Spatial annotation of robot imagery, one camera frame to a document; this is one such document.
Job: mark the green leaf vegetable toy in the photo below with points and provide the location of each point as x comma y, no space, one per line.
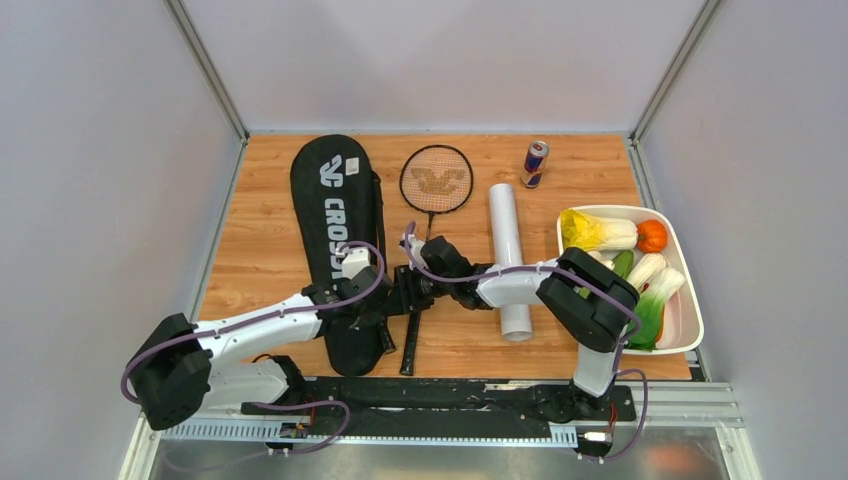
623,263

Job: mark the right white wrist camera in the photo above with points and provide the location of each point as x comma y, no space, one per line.
412,247

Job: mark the white plastic basin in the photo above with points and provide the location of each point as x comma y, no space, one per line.
683,324

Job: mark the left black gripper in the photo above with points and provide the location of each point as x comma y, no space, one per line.
375,312

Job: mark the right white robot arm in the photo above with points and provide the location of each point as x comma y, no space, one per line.
592,303

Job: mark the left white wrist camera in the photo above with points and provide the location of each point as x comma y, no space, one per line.
354,260

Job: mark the small orange pumpkin toy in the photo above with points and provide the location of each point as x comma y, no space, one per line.
652,236

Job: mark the red blue drink can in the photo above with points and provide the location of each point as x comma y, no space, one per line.
533,166

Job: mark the beige mushroom toy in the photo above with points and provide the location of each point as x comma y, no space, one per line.
602,259

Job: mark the white shuttlecock tube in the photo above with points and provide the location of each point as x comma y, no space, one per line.
516,323

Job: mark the black badminton racket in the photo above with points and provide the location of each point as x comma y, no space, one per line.
436,179

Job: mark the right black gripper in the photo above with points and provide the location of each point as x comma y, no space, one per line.
405,298

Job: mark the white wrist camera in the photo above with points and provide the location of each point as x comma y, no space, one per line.
412,247
354,260

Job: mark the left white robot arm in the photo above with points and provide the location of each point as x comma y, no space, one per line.
183,367

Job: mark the yellow napa cabbage toy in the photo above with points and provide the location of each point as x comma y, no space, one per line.
593,233

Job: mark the black Crossway racket bag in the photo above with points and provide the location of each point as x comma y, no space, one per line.
337,198

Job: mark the white green bok choy toy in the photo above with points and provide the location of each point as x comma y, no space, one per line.
650,308

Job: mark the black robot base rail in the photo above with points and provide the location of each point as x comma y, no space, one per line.
448,409

